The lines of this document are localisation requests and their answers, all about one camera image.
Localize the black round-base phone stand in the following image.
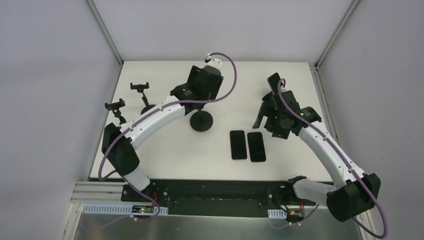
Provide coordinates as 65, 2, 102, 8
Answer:
130, 82, 156, 115

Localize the front aluminium frame rail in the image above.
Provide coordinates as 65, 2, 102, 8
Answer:
59, 181, 379, 240

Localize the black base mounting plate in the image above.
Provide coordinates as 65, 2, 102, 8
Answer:
120, 179, 315, 218

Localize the aluminium frame rail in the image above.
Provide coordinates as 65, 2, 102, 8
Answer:
308, 0, 362, 186
59, 181, 379, 240

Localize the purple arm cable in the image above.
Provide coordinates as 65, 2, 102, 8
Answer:
97, 52, 238, 222
277, 78, 389, 240

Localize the black folding phone stand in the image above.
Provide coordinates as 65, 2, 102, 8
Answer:
262, 91, 274, 105

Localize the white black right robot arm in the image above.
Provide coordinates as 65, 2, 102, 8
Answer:
253, 90, 381, 222

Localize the right aluminium frame rail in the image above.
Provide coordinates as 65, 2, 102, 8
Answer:
308, 0, 362, 186

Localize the aluminium table edge rail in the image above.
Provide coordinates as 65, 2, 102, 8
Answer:
84, 0, 124, 182

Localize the purple phone with black screen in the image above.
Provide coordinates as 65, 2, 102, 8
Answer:
229, 130, 248, 160

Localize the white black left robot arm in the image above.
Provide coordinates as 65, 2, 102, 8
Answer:
101, 64, 224, 203

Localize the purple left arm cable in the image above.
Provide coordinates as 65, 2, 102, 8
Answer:
97, 52, 238, 222

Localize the controller board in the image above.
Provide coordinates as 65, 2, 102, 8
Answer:
82, 203, 169, 216
267, 209, 305, 220

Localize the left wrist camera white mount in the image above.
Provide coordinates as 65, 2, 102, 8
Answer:
204, 53, 223, 71

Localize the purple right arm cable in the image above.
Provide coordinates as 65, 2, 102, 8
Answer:
277, 78, 389, 240

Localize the purple phone on folding stand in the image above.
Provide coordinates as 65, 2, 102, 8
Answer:
267, 72, 282, 95

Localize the left controller board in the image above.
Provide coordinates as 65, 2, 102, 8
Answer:
82, 203, 169, 216

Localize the right controller board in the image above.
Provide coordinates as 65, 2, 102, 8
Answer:
267, 209, 305, 220

